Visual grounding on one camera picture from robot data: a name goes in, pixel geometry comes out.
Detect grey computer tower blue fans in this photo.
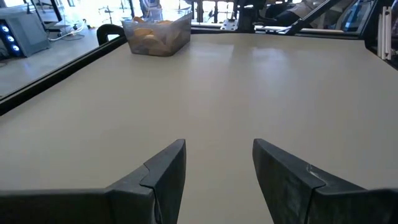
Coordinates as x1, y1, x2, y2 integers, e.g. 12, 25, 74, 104
0, 6, 51, 59

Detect silver mounting plate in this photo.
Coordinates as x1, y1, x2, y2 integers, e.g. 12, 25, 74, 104
220, 18, 239, 31

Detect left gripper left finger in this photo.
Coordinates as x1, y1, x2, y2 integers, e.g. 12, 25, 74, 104
0, 138, 187, 224

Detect grey mesh basket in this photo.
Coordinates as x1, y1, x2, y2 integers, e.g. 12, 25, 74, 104
121, 11, 193, 58

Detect black clamp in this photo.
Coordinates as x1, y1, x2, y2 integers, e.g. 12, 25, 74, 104
96, 24, 126, 47

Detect large tan rubber band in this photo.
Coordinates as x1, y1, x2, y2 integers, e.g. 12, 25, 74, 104
134, 27, 155, 37

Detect black aluminium table frame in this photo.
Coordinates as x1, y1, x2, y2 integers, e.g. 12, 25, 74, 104
0, 0, 398, 116

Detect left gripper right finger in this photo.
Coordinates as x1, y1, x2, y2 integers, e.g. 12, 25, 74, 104
252, 138, 398, 224

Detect silver aluminium extrusion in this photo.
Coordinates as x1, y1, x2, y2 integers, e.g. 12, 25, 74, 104
377, 5, 393, 61

